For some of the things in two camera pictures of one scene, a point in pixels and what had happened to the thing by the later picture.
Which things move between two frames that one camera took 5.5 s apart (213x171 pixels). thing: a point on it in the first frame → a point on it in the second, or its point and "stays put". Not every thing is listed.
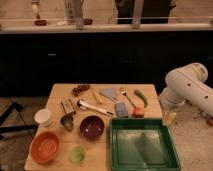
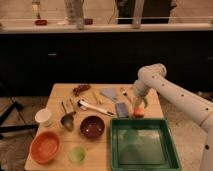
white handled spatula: [84, 106] stays put
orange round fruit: [138, 112] stays put
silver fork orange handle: [123, 92] stays put
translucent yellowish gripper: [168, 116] → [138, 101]
